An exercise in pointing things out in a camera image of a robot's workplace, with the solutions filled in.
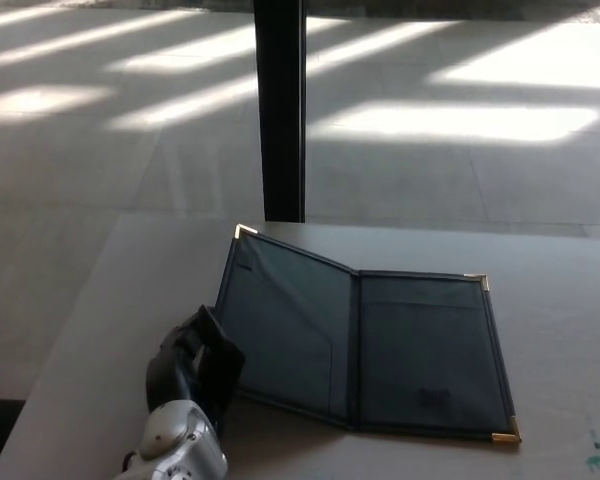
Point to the black vertical window frame post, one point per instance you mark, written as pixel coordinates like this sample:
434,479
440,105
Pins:
281,110

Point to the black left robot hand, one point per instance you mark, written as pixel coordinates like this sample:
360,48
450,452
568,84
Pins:
200,360

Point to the dark blue diary folder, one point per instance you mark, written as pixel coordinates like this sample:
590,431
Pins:
410,360

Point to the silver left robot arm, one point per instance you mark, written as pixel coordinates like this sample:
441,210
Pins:
175,445

